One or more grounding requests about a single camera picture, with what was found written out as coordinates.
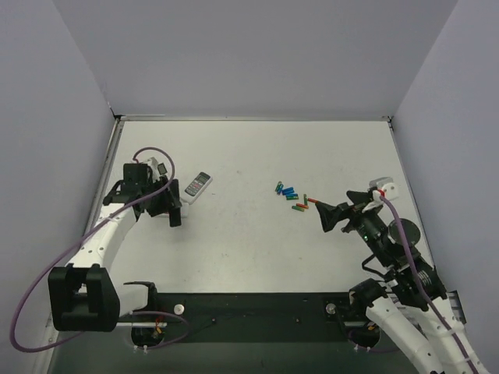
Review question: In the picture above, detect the blue battery upper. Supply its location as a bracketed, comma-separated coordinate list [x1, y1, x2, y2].
[281, 187, 294, 195]

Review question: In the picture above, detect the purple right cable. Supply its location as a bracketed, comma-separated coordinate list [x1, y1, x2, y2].
[349, 194, 480, 374]

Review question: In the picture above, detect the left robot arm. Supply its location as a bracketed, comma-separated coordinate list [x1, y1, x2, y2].
[48, 157, 182, 332]

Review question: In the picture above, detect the red and white remote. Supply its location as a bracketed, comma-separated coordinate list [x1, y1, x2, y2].
[180, 203, 189, 218]

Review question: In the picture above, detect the grey and white remote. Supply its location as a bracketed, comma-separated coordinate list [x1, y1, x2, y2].
[182, 171, 213, 205]

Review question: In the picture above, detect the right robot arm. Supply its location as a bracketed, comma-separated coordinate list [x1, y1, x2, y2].
[315, 188, 488, 373]

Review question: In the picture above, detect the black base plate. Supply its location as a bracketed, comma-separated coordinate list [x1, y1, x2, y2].
[118, 292, 380, 346]

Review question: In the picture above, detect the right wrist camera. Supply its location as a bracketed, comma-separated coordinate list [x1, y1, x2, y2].
[362, 177, 399, 213]

